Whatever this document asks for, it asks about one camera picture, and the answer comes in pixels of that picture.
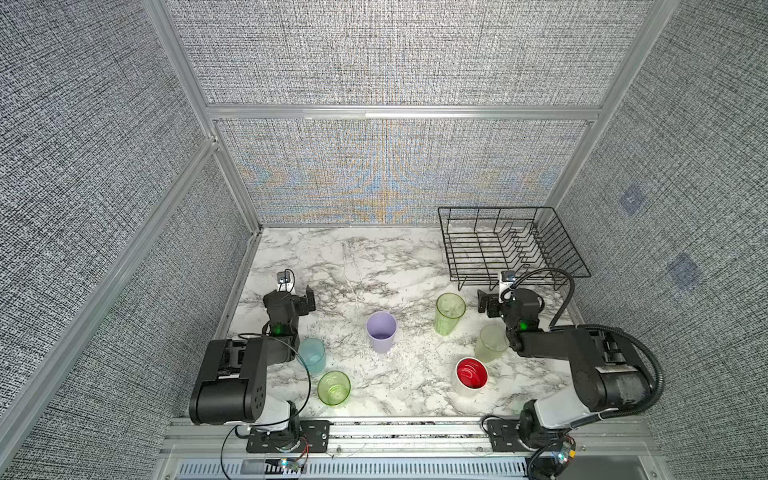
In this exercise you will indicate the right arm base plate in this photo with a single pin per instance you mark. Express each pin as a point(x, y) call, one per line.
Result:
point(504, 437)

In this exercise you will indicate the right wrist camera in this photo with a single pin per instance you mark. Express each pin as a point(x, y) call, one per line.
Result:
point(506, 286)

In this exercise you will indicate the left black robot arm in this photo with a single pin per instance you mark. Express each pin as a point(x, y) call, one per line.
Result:
point(231, 385)

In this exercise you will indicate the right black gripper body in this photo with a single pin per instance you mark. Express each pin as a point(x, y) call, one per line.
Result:
point(488, 302)

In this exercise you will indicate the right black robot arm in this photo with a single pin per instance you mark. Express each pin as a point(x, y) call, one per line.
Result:
point(613, 374)

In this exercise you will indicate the red and white cup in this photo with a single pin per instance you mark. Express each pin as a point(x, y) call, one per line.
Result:
point(469, 376)

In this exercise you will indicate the teal translucent cup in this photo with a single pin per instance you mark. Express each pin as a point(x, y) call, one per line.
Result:
point(313, 352)

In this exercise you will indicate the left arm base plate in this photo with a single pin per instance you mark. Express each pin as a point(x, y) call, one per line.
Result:
point(300, 436)

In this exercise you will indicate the pale green translucent cup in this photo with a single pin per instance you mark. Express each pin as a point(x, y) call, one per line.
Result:
point(491, 344)

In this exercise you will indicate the black wire dish rack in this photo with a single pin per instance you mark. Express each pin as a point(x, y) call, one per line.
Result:
point(481, 242)

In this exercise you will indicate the aluminium front rail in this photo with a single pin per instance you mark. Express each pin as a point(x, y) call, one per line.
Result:
point(407, 448)

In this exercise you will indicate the lilac plastic cup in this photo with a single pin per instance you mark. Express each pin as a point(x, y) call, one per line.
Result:
point(381, 328)

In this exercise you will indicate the tall green glass cup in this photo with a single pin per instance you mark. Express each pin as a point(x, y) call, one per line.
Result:
point(450, 308)

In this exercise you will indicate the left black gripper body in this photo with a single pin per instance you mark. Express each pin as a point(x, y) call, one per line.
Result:
point(305, 301)

